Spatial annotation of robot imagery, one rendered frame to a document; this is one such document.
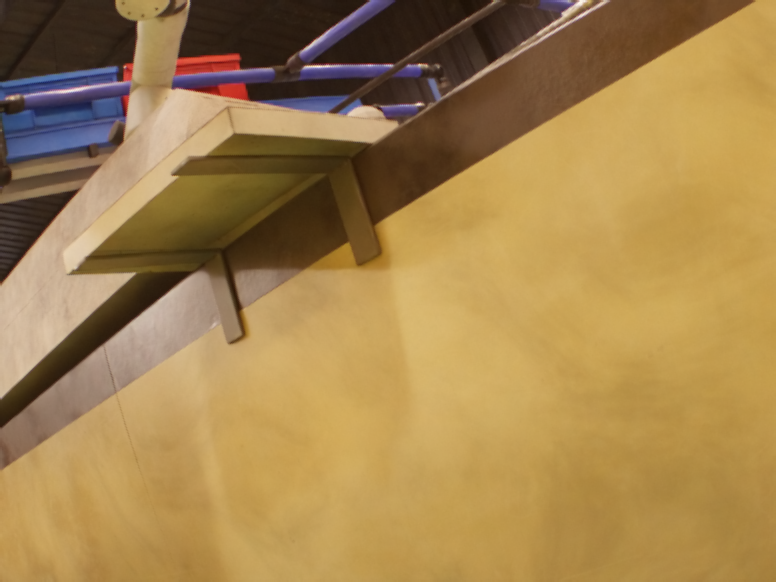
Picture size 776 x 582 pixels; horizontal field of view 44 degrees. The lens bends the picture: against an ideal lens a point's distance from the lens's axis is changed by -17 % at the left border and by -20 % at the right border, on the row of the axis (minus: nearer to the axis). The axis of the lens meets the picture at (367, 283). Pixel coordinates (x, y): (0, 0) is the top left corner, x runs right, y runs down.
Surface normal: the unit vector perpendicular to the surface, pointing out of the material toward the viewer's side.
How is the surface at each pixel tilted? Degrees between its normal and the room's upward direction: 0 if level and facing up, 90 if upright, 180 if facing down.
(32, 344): 80
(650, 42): 90
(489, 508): 90
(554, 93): 90
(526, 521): 90
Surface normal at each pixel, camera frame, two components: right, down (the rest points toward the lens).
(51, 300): -0.75, -0.11
